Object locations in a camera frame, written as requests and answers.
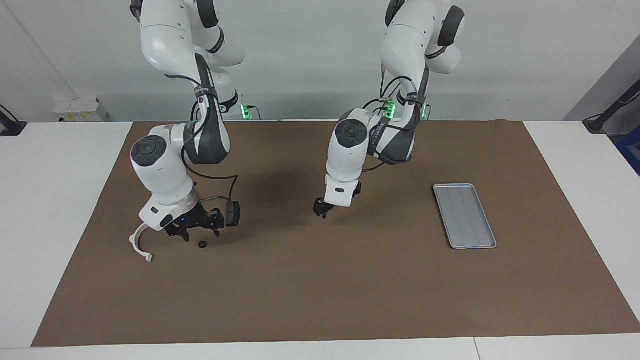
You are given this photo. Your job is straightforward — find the silver metal tray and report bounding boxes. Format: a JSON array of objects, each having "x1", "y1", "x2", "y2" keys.
[{"x1": 433, "y1": 183, "x2": 498, "y2": 250}]

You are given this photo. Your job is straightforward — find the brown paper table mat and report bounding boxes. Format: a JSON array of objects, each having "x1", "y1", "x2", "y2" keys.
[{"x1": 31, "y1": 119, "x2": 640, "y2": 348}]

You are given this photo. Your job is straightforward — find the white cardboard box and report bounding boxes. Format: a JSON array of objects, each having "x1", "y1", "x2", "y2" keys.
[{"x1": 52, "y1": 97, "x2": 108, "y2": 123}]

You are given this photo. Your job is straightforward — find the black table clamp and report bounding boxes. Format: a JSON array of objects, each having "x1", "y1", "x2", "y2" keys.
[{"x1": 0, "y1": 104, "x2": 27, "y2": 137}]

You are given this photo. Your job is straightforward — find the blue box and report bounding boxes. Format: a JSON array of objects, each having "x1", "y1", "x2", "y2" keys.
[{"x1": 615, "y1": 134, "x2": 640, "y2": 177}]

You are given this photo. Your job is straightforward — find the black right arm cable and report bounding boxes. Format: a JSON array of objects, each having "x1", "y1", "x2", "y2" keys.
[{"x1": 182, "y1": 145, "x2": 239, "y2": 212}]

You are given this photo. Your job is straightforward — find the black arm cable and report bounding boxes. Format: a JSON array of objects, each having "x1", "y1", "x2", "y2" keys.
[
  {"x1": 362, "y1": 60, "x2": 426, "y2": 173},
  {"x1": 182, "y1": 145, "x2": 239, "y2": 212}
]

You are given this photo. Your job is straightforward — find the white half ring bracket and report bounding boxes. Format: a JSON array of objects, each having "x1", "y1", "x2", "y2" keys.
[{"x1": 129, "y1": 223, "x2": 154, "y2": 263}]

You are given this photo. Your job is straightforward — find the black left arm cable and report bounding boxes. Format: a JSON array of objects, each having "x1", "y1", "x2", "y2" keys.
[{"x1": 362, "y1": 60, "x2": 426, "y2": 173}]

